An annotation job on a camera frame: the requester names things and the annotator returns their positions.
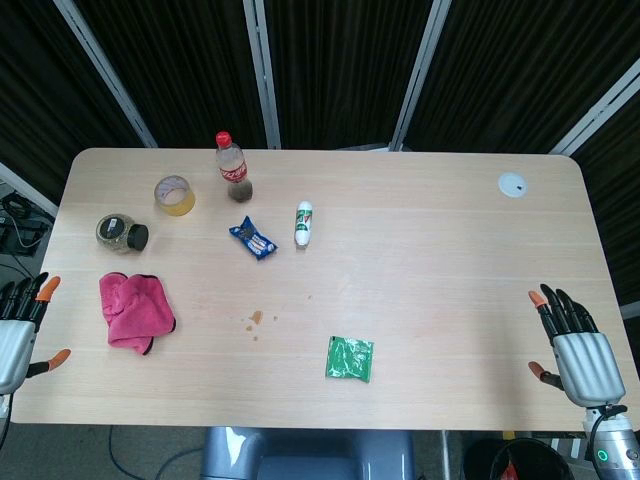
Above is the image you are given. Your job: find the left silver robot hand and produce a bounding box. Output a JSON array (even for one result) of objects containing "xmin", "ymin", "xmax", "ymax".
[{"xmin": 0, "ymin": 272, "xmax": 72, "ymax": 396}]

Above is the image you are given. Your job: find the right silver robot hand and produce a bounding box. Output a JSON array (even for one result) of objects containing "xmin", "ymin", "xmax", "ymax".
[{"xmin": 527, "ymin": 283, "xmax": 627, "ymax": 407}]

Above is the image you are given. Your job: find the pink cloth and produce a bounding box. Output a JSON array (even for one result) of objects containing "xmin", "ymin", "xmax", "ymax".
[{"xmin": 98, "ymin": 271, "xmax": 180, "ymax": 357}]

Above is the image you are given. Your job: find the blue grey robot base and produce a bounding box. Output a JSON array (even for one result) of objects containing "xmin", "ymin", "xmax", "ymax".
[{"xmin": 198, "ymin": 426, "xmax": 417, "ymax": 480}]

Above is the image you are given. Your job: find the black trash bin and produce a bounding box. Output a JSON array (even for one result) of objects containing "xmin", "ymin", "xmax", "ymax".
[{"xmin": 462, "ymin": 436, "xmax": 577, "ymax": 480}]

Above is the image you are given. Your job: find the glass jar black lid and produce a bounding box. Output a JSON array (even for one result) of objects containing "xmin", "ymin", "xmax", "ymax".
[{"xmin": 95, "ymin": 213, "xmax": 151, "ymax": 255}]

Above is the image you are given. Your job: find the yellow tape roll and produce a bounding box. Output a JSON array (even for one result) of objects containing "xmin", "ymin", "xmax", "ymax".
[{"xmin": 153, "ymin": 174, "xmax": 197, "ymax": 217}]

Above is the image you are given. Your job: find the green tea packet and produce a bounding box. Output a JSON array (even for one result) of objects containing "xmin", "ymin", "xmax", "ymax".
[{"xmin": 325, "ymin": 335, "xmax": 376, "ymax": 384}]

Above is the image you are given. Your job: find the blue cookie packet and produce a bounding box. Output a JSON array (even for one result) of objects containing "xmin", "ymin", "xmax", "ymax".
[{"xmin": 228, "ymin": 215, "xmax": 279, "ymax": 263}]

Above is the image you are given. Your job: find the cola bottle red cap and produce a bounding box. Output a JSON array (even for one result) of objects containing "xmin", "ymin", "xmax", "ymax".
[{"xmin": 214, "ymin": 130, "xmax": 254, "ymax": 204}]

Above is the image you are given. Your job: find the small white bottle green label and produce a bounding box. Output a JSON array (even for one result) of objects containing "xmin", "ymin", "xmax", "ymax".
[{"xmin": 293, "ymin": 200, "xmax": 314, "ymax": 248}]

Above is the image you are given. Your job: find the black cables bundle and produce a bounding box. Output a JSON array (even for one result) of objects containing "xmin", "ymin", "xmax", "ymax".
[{"xmin": 0, "ymin": 180, "xmax": 55, "ymax": 261}]

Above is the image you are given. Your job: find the white partition post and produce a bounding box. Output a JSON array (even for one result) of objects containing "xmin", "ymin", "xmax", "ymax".
[
  {"xmin": 0, "ymin": 162, "xmax": 60, "ymax": 219},
  {"xmin": 547, "ymin": 69, "xmax": 640, "ymax": 156},
  {"xmin": 387, "ymin": 0, "xmax": 454, "ymax": 153},
  {"xmin": 242, "ymin": 0, "xmax": 282, "ymax": 151},
  {"xmin": 52, "ymin": 0, "xmax": 159, "ymax": 149}
]

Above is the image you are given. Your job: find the white round cable grommet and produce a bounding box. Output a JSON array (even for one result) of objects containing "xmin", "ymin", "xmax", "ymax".
[{"xmin": 497, "ymin": 172, "xmax": 529, "ymax": 197}]

